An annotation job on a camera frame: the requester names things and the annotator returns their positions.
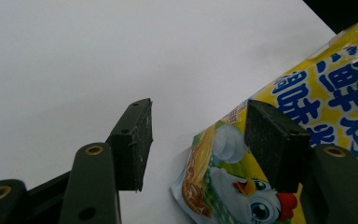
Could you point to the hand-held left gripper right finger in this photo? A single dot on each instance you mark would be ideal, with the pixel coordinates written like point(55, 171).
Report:
point(276, 146)

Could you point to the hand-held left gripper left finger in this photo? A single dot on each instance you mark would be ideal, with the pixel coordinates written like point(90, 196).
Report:
point(132, 149)

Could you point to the yellow green seasoning pouch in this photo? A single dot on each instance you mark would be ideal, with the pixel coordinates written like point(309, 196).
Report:
point(338, 93)

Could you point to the white cloth mat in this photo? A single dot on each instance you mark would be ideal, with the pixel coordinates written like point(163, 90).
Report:
point(74, 62)

